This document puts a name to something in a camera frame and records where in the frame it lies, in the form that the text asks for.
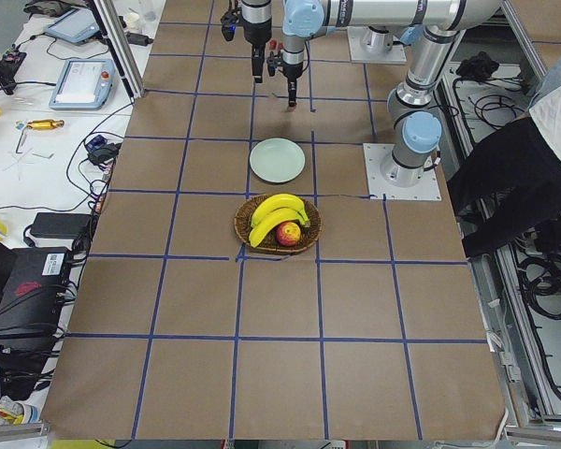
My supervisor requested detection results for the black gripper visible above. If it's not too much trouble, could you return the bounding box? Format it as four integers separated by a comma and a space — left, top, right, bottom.
240, 0, 272, 46
251, 45, 304, 108

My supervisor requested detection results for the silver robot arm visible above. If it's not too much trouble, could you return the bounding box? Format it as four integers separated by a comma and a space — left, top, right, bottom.
266, 1, 353, 108
221, 1, 500, 130

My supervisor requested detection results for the pale green plate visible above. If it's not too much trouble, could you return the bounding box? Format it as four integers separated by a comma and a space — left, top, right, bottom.
250, 138, 306, 183

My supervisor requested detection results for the white paper cup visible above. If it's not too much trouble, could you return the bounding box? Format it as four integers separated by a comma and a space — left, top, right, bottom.
123, 11, 142, 34

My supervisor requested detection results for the yellow banana bunch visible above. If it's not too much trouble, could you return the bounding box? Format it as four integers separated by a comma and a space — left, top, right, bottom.
249, 194, 310, 247

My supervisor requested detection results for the woven wicker basket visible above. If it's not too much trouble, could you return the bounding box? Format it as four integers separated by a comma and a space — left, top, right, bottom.
234, 194, 322, 254

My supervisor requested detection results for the red yellow apple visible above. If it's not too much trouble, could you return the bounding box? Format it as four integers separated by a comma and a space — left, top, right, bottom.
275, 222, 302, 247

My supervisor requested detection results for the near teach pendant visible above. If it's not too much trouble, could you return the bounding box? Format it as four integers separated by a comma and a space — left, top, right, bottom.
49, 59, 116, 110

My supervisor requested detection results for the teach pendant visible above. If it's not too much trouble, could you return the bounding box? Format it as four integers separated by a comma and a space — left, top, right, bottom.
49, 59, 116, 110
44, 8, 100, 44

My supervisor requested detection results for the far teach pendant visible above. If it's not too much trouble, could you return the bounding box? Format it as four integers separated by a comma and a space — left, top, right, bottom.
44, 8, 100, 44

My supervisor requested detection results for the black power adapter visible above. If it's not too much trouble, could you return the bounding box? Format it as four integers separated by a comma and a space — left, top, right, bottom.
30, 212, 91, 239

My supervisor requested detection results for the person in white shirt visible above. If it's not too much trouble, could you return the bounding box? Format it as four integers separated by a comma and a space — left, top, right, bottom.
448, 58, 561, 257

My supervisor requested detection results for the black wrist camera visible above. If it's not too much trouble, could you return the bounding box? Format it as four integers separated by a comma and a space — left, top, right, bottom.
221, 7, 238, 42

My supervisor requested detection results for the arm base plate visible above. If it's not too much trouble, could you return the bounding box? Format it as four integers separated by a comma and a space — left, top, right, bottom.
347, 26, 407, 65
363, 143, 441, 201

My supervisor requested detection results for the aluminium frame post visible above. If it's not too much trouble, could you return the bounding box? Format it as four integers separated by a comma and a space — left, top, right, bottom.
88, 0, 144, 100

